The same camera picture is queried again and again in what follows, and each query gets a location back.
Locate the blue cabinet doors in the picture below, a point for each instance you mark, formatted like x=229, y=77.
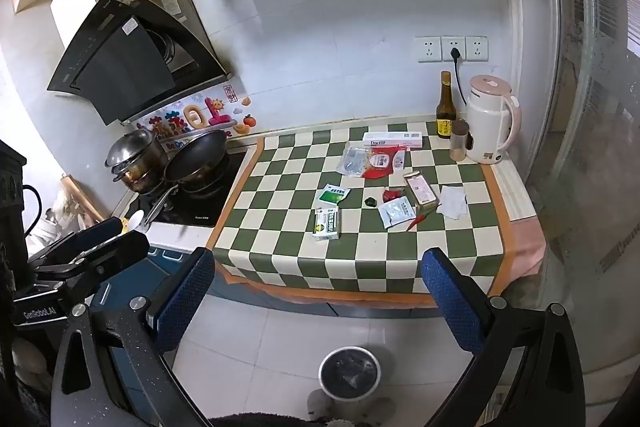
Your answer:
x=300, y=299

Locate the white round trash bin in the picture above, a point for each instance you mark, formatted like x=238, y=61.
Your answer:
x=350, y=374

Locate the clear glass spice jar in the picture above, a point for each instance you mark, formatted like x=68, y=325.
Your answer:
x=459, y=142

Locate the green checkered tablecloth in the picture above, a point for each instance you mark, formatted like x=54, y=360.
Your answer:
x=280, y=227

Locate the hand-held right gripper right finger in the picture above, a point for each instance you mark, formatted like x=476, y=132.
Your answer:
x=450, y=307

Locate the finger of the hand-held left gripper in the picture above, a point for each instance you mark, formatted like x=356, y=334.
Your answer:
x=100, y=229
x=125, y=249

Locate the green white carton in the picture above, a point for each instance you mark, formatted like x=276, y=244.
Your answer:
x=334, y=195

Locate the white wall socket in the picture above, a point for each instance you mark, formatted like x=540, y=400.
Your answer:
x=427, y=48
x=446, y=42
x=476, y=48

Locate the grey fuzzy slipper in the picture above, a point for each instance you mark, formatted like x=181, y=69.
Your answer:
x=317, y=402

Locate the dark glass sauce bottle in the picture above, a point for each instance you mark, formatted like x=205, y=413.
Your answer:
x=444, y=107

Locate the black induction cooktop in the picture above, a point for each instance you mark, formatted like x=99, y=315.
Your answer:
x=210, y=207

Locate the white paper napkin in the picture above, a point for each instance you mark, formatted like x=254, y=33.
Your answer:
x=452, y=202

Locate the black frying pan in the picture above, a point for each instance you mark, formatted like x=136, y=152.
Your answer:
x=197, y=154

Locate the steel cooking pot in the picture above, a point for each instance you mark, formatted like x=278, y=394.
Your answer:
x=137, y=157

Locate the black power plug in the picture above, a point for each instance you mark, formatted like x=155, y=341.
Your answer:
x=454, y=53

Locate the glass sliding door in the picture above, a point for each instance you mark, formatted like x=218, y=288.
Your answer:
x=590, y=157

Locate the red flat packet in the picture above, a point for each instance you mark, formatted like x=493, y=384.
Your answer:
x=382, y=163

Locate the green white medicine box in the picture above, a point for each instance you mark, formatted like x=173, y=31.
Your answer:
x=326, y=223

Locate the white spoon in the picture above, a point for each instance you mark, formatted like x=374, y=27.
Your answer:
x=135, y=221

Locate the wooden board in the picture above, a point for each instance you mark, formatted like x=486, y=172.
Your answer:
x=82, y=197

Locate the colourful wall sticker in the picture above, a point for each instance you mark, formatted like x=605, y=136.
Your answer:
x=200, y=114

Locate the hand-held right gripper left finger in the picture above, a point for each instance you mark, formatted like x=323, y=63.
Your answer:
x=185, y=292

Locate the long white carton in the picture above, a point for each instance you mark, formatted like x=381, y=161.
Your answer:
x=390, y=140

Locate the red chili pepper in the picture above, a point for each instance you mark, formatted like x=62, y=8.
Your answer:
x=417, y=221

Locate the white foil sachet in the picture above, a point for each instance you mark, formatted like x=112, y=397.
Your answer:
x=396, y=213

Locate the pink flat box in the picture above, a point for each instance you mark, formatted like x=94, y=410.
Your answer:
x=420, y=192

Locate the red wrapper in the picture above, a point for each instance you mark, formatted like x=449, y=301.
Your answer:
x=392, y=195

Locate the white pink electric kettle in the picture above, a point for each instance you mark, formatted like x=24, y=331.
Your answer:
x=487, y=127

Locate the black range hood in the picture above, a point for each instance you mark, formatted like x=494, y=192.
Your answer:
x=115, y=57

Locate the small black scrap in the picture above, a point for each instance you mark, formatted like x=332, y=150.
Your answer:
x=370, y=202

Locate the clear plastic bag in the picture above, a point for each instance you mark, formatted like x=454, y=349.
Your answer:
x=352, y=159

